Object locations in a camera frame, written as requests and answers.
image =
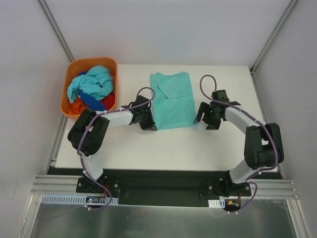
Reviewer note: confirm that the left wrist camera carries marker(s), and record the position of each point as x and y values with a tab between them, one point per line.
141	103

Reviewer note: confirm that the left white cable duct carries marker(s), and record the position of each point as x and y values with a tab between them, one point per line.
79	200

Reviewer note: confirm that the right white cable duct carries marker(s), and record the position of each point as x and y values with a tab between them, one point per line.
216	203

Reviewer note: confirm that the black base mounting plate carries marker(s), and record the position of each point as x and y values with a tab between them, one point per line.
163	188

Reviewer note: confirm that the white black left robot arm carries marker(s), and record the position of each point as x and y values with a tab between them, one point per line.
88	132

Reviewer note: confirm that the left aluminium corner post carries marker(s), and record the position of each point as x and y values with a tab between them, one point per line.
54	25

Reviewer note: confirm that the aluminium corner post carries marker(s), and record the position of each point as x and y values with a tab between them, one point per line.
54	25
280	23

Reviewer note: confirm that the teal green t shirt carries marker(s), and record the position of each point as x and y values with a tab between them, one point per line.
173	104

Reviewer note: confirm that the orange t shirt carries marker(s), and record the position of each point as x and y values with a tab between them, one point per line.
77	107

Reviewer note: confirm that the dark blue t shirt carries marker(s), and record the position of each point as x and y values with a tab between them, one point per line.
87	94

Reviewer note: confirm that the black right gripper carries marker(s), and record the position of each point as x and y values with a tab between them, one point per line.
208	115

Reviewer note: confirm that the light blue t shirt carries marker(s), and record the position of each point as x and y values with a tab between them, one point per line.
97	82

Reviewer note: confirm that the red t shirt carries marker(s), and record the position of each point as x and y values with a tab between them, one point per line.
108	102

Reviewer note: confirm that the right aluminium corner post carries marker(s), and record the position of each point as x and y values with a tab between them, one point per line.
280	23

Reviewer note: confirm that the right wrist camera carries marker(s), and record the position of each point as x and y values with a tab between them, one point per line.
221	96

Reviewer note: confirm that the white cable duct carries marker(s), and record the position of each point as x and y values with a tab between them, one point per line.
216	203
79	200

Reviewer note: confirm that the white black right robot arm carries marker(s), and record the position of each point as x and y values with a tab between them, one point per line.
263	149

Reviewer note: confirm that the orange plastic bin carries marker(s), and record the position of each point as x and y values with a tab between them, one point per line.
81	65

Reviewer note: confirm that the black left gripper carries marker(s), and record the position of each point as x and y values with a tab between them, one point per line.
146	119

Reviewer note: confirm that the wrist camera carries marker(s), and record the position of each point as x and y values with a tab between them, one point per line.
221	96
141	103

